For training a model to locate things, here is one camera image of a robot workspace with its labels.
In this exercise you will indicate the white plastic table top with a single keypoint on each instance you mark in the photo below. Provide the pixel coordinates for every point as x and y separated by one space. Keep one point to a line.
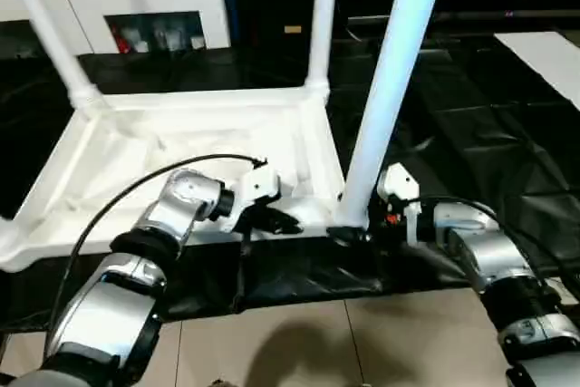
204 133

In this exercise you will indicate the white plastic table leg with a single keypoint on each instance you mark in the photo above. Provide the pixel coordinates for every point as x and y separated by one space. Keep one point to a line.
322 20
50 33
389 88

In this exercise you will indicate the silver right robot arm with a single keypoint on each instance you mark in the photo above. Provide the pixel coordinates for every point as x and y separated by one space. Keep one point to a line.
489 246

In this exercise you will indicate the black plastic mat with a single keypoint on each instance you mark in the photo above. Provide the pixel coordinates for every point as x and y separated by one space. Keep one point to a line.
294 269

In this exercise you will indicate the small brown tag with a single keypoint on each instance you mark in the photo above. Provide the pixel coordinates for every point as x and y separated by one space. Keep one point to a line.
292 29

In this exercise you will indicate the white flat board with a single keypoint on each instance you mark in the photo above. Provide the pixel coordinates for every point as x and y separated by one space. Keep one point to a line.
544 60

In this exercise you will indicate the red item behind glass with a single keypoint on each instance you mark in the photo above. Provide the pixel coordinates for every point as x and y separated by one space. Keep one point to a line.
121 40

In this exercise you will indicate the long black rail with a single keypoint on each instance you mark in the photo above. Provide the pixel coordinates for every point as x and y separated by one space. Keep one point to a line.
476 16

